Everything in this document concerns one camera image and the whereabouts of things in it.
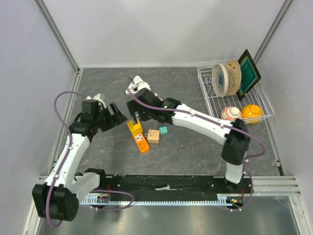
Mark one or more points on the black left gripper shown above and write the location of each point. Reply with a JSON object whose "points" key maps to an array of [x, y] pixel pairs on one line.
{"points": [[112, 119]]}

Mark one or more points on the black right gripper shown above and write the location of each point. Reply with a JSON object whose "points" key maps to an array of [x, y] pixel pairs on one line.
{"points": [[134, 106]]}

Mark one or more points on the white triangular power strip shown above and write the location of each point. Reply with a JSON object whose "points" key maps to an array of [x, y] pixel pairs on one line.
{"points": [[135, 85]]}

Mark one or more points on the yellow cube socket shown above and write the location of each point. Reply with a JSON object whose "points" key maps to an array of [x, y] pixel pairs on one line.
{"points": [[135, 129]]}

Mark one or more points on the orange power strip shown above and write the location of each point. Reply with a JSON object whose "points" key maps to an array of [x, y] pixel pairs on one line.
{"points": [[141, 143]]}

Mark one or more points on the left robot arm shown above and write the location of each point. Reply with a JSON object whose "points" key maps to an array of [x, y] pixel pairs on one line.
{"points": [[59, 196]]}

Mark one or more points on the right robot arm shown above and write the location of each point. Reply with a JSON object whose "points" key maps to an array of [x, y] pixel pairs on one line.
{"points": [[233, 136]]}

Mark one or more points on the beige cube socket adapter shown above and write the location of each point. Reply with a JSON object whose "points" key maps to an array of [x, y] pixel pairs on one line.
{"points": [[153, 136]]}

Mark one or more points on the teal charger adapter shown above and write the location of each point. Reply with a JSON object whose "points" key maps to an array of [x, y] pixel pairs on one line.
{"points": [[163, 130]]}

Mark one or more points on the cream plate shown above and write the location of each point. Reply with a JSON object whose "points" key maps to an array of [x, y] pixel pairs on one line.
{"points": [[220, 81]]}

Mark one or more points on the red white patterned bowl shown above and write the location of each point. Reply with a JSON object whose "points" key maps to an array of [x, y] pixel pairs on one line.
{"points": [[231, 113]]}

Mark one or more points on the beige patterned plate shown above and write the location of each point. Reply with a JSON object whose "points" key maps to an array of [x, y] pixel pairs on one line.
{"points": [[234, 76]]}

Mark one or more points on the yellow bowl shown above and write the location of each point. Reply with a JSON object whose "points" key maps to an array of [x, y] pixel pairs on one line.
{"points": [[251, 114]]}

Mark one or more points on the green square dish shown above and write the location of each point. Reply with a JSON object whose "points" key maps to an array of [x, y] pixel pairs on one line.
{"points": [[250, 74]]}

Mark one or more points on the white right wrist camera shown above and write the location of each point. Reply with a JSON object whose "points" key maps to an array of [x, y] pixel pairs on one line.
{"points": [[138, 85]]}

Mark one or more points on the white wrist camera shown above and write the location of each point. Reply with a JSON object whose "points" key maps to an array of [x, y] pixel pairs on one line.
{"points": [[100, 98], [138, 85]]}

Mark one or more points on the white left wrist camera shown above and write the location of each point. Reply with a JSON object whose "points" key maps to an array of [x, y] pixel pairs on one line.
{"points": [[100, 98]]}

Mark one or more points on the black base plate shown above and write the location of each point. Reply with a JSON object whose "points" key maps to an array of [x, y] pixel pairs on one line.
{"points": [[174, 184]]}

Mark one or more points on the white wire dish rack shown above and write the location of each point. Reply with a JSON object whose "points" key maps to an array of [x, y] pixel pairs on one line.
{"points": [[215, 104]]}

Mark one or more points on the grey cable duct rail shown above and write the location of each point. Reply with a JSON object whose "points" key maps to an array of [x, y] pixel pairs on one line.
{"points": [[146, 199]]}

